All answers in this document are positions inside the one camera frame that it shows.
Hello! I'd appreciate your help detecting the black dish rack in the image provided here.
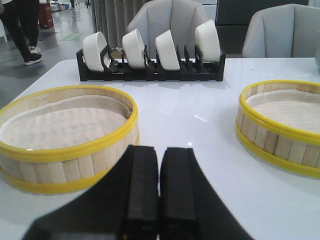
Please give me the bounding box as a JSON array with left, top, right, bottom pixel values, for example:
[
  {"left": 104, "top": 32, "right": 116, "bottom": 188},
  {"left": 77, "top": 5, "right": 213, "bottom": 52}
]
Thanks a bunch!
[{"left": 76, "top": 45, "right": 226, "bottom": 82}]

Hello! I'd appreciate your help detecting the white bowl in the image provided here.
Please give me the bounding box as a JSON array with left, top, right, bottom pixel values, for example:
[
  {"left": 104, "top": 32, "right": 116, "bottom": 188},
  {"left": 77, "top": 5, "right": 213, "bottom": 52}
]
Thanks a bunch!
[
  {"left": 194, "top": 19, "right": 221, "bottom": 62},
  {"left": 82, "top": 31, "right": 107, "bottom": 72},
  {"left": 122, "top": 28, "right": 145, "bottom": 69},
  {"left": 155, "top": 30, "right": 180, "bottom": 71}
]

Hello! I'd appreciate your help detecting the bamboo steamer drawer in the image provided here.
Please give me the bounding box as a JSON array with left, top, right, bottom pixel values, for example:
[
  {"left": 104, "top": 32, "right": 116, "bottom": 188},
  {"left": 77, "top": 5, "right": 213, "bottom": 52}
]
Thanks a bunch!
[
  {"left": 235, "top": 80, "right": 320, "bottom": 178},
  {"left": 0, "top": 85, "right": 140, "bottom": 194}
]

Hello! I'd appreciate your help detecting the left grey chair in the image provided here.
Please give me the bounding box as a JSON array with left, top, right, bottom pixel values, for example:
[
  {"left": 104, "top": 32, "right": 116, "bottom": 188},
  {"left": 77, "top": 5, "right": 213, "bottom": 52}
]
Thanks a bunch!
[{"left": 126, "top": 0, "right": 208, "bottom": 52}]

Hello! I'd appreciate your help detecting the walking person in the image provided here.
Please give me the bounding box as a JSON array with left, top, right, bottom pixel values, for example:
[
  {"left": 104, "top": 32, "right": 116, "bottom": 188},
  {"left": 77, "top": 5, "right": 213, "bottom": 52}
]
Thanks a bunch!
[{"left": 0, "top": 0, "right": 43, "bottom": 66}]

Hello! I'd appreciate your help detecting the red bin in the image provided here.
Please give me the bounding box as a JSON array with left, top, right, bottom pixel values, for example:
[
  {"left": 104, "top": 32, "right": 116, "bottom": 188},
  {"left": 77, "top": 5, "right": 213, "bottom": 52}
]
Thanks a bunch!
[{"left": 38, "top": 2, "right": 54, "bottom": 29}]

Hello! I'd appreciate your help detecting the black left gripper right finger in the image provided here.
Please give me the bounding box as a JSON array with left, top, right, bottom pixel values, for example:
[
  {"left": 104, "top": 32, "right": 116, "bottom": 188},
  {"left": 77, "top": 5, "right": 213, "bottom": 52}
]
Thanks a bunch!
[{"left": 159, "top": 147, "right": 252, "bottom": 240}]

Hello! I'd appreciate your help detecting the grey chair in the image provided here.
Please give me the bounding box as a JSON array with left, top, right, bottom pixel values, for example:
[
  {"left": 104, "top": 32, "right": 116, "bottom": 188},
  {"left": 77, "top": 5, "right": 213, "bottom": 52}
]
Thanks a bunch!
[
  {"left": 242, "top": 3, "right": 320, "bottom": 58},
  {"left": 126, "top": 0, "right": 208, "bottom": 52}
]

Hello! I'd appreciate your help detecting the right grey chair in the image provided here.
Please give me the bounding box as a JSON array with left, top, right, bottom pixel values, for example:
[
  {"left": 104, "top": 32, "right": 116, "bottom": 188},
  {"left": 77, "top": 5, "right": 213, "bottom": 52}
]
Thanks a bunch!
[{"left": 242, "top": 3, "right": 320, "bottom": 58}]

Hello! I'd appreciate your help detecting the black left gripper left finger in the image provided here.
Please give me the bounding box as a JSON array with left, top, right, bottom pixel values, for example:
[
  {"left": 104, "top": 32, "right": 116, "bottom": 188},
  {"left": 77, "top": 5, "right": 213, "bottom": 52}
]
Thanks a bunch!
[{"left": 23, "top": 145, "right": 159, "bottom": 240}]

